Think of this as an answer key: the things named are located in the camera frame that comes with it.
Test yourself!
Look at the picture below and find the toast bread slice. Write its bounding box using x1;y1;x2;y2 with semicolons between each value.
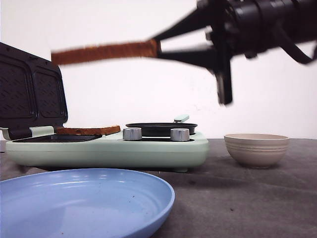
51;39;161;65
55;125;121;135

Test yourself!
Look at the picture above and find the mint green breakfast maker base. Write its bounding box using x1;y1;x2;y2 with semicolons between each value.
6;132;209;172

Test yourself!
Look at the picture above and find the left silver control knob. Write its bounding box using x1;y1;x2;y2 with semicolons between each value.
122;127;142;141

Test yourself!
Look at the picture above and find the breakfast maker hinged lid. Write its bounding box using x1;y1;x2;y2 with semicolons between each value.
0;43;68;140

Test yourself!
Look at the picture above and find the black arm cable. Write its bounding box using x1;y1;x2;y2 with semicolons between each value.
274;14;317;65

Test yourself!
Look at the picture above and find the blue plate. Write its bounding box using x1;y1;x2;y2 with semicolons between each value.
0;169;175;238

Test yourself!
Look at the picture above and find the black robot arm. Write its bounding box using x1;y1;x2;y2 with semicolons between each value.
154;0;317;105

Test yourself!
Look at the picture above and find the silver control knob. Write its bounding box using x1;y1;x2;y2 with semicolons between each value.
122;127;142;141
170;128;190;142

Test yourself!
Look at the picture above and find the beige ribbed bowl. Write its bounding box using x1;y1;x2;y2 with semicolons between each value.
224;133;289;168

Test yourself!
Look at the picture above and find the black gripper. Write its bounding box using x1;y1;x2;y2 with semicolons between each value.
152;0;250;105

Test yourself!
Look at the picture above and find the black frying pan green handle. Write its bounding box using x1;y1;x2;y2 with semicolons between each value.
125;114;198;137

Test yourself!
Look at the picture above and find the right silver control knob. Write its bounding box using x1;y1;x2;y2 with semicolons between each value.
170;128;190;142

